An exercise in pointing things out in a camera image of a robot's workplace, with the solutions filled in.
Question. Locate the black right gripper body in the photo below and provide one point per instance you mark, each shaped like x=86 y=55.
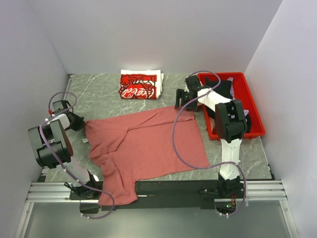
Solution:
x=184 y=95

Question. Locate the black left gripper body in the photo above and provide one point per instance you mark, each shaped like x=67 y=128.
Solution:
x=77 y=124

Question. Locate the folded red white Coca-Cola shirt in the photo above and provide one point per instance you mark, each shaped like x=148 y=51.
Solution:
x=141 y=84

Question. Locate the aluminium rail frame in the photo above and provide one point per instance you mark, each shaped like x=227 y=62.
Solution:
x=53 y=215

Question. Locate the lavender shirt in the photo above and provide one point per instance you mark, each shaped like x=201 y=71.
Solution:
x=246 y=112

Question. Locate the black base crossbar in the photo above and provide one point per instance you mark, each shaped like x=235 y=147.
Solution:
x=170 y=194

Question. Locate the red plastic bin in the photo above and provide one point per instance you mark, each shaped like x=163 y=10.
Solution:
x=242 y=93

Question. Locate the black shirt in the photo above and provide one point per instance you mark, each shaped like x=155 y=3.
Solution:
x=224 y=90

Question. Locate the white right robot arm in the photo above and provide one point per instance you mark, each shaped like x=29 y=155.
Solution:
x=230 y=124

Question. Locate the dusty rose t-shirt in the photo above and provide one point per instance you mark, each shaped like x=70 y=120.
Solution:
x=143 y=145

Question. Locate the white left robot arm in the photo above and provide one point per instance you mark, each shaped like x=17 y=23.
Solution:
x=52 y=149

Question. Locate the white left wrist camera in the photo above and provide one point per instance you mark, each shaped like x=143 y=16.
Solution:
x=51 y=113

